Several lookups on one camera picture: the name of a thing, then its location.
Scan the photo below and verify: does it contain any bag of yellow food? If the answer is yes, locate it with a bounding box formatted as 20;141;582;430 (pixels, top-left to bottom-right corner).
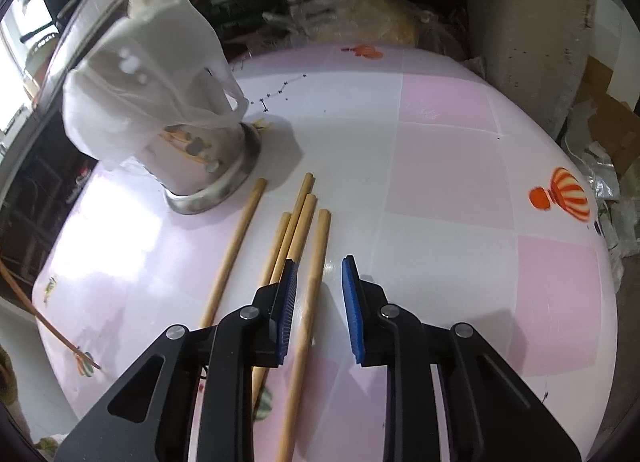
302;0;421;45

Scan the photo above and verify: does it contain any clear plastic bag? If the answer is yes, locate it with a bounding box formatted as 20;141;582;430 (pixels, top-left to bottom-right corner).
262;2;311;38

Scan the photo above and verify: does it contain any cardboard box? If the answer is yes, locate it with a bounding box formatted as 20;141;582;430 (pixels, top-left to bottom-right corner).
570;54;640;178

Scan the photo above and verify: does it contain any printed white plastic bag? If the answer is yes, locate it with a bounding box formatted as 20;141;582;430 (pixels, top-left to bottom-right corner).
562;107;640;288

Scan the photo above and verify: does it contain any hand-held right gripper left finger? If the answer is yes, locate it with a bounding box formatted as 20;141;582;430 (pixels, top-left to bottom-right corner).
54;258;299;462

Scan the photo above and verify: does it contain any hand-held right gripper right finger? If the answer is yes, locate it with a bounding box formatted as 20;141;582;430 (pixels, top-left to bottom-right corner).
341;255;583;462

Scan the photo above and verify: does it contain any steel utensil holder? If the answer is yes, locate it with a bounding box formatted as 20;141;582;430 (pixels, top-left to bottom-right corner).
132;119;263;215

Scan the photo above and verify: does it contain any concrete kitchen counter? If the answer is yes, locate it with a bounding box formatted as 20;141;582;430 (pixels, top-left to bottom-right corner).
35;0;598;143

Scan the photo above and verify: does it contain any white plastic liner bag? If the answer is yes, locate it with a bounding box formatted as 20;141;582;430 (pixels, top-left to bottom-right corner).
62;0;249;170

